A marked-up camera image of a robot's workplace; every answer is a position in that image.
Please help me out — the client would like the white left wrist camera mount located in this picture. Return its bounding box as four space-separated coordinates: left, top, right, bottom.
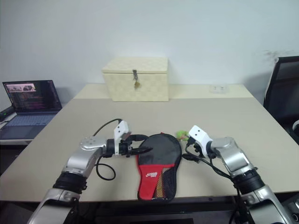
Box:
113 120 129 156

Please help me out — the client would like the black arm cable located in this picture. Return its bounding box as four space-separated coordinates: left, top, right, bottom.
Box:
93 118 122 181
183 140 242 224

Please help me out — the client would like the clear white socket plate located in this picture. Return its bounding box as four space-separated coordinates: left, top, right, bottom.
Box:
209 84 230 94

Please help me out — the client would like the black office chair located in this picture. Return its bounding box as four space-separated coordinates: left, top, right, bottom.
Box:
263 56 299 138

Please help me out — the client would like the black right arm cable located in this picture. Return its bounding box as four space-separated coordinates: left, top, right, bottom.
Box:
183 140 242 224

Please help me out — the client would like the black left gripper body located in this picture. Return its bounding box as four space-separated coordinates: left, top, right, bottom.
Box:
118 139 132 158

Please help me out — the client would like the black red paddle case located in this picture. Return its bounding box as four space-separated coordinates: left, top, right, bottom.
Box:
135 132 183 203

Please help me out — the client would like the cream woven storage box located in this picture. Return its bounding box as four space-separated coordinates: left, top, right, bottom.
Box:
101 56 169 102

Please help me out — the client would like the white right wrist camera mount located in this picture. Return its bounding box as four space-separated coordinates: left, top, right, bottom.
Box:
188 125 214 157

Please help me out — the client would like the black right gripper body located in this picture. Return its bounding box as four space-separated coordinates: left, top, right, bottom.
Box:
186 137 203 155

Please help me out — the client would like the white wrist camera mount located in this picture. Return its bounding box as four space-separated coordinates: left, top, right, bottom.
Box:
113 120 129 156
188 125 214 157

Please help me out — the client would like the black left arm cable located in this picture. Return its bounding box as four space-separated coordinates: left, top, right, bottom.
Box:
93 118 122 181

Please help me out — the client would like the black box with green light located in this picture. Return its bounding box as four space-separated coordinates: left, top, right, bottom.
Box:
0 106 15 122

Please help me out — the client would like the open grey laptop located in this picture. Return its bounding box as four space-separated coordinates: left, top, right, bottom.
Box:
0 80 63 140

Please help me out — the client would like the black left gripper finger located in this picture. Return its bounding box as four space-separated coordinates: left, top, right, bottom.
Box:
130 147 154 156
127 133 148 142

